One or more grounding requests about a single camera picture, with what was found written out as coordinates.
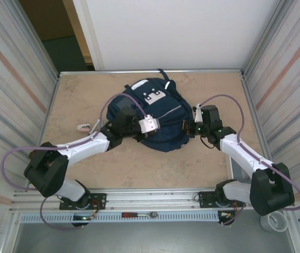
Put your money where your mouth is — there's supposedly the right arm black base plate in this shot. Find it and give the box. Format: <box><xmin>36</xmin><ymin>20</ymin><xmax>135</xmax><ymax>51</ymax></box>
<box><xmin>198</xmin><ymin>191</ymin><xmax>246</xmax><ymax>209</ymax></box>

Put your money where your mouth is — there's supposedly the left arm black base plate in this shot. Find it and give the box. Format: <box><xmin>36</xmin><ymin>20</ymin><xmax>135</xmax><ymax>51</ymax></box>
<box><xmin>59</xmin><ymin>193</ymin><xmax>107</xmax><ymax>211</ymax></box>

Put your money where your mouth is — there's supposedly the slotted grey cable duct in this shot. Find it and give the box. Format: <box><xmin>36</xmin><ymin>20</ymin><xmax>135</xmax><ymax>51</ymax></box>
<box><xmin>20</xmin><ymin>212</ymin><xmax>220</xmax><ymax>223</ymax></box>

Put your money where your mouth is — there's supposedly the small controller circuit board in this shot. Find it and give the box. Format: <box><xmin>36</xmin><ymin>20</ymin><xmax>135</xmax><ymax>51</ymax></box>
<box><xmin>218</xmin><ymin>210</ymin><xmax>237</xmax><ymax>226</ymax></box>
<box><xmin>72</xmin><ymin>213</ymin><xmax>98</xmax><ymax>222</ymax></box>

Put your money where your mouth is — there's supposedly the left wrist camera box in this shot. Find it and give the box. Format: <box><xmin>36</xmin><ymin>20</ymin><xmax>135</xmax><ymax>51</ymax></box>
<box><xmin>138</xmin><ymin>113</ymin><xmax>159</xmax><ymax>134</ymax></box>

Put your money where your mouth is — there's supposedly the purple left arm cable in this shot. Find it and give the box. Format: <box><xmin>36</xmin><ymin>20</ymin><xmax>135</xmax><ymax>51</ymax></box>
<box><xmin>2</xmin><ymin>94</ymin><xmax>150</xmax><ymax>231</ymax></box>

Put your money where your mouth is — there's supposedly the navy blue backpack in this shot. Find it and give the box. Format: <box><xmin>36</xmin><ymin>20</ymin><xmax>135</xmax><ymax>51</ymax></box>
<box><xmin>105</xmin><ymin>69</ymin><xmax>194</xmax><ymax>153</ymax></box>

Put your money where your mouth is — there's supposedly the brown door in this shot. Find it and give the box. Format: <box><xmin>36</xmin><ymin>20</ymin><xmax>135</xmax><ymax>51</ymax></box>
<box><xmin>19</xmin><ymin>0</ymin><xmax>75</xmax><ymax>42</ymax></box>

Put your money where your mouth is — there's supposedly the aluminium table edge rail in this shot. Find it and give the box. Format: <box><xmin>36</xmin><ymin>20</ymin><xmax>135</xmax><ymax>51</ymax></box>
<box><xmin>59</xmin><ymin>69</ymin><xmax>245</xmax><ymax>76</ymax></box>

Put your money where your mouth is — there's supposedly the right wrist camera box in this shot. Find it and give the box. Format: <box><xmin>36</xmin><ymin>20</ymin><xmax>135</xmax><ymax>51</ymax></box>
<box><xmin>193</xmin><ymin>104</ymin><xmax>203</xmax><ymax>123</ymax></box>

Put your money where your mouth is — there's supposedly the white door frame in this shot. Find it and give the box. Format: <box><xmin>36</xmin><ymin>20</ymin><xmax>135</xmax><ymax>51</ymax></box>
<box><xmin>62</xmin><ymin>0</ymin><xmax>105</xmax><ymax>71</ymax></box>

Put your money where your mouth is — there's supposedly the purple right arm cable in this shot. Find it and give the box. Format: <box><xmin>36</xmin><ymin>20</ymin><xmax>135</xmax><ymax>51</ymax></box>
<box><xmin>198</xmin><ymin>94</ymin><xmax>300</xmax><ymax>227</ymax></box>

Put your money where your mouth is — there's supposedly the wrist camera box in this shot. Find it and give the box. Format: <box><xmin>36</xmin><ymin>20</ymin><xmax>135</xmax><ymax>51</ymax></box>
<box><xmin>138</xmin><ymin>113</ymin><xmax>159</xmax><ymax>134</ymax></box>
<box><xmin>193</xmin><ymin>104</ymin><xmax>203</xmax><ymax>123</ymax></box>

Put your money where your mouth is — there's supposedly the grey tape roll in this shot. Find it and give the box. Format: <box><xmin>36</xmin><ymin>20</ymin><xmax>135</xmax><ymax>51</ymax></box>
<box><xmin>260</xmin><ymin>212</ymin><xmax>287</xmax><ymax>232</ymax></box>

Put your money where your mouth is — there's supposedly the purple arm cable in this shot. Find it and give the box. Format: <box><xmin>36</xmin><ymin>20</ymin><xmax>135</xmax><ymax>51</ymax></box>
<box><xmin>198</xmin><ymin>94</ymin><xmax>300</xmax><ymax>227</ymax></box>
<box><xmin>2</xmin><ymin>94</ymin><xmax>150</xmax><ymax>231</ymax></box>

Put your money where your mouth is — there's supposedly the aluminium mounting rail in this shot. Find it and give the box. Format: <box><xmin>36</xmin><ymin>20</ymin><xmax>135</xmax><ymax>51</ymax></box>
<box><xmin>9</xmin><ymin>187</ymin><xmax>297</xmax><ymax>213</ymax></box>

